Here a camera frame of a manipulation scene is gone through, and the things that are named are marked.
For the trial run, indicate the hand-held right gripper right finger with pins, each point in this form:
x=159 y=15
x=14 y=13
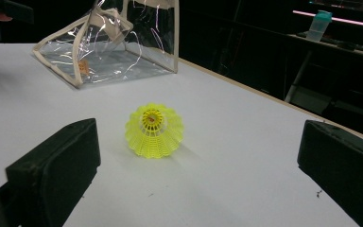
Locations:
x=343 y=160

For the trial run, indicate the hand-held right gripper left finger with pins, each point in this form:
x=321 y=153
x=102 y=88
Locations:
x=53 y=171

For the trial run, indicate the yellow plastic shuttlecock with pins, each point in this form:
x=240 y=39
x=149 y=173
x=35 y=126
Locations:
x=153 y=132

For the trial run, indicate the clear plastic bag beige trim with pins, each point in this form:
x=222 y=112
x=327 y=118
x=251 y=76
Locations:
x=107 y=53

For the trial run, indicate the dark desk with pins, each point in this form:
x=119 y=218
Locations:
x=334 y=63

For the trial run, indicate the clear bottle teal lid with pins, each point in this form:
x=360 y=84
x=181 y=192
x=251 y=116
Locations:
x=319 y=26

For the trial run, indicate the pink light strip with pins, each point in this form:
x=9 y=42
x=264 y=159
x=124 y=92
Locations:
x=337 y=19

